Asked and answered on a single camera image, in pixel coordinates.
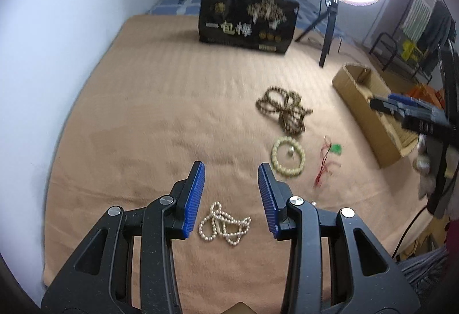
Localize red cord green pendant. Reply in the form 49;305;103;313
314;135;342;188

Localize brown wooden bead necklace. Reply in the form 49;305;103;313
255;85;314;137

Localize cream bead bracelet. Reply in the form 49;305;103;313
271;135;307;178

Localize white pearl necklace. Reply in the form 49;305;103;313
197;200;252;247

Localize gloved right hand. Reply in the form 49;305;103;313
412;134;458;221

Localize orange cloth covered box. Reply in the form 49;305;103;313
407;83;445;110

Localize dark hanging clothes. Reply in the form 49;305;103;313
417;0;456;76

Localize brown cardboard box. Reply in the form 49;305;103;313
331;62;420;169

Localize yellow black box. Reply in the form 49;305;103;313
401;39;423;62

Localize white striped hanging towel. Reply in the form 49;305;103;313
401;0;435;43

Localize black clothes rack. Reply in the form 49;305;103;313
369;0;456;82

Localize black tripod stand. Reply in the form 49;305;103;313
295;0;339;68

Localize black snack bag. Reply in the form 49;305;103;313
199;0;299;54

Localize blue checkered bed sheet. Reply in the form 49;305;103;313
149;0;327;35

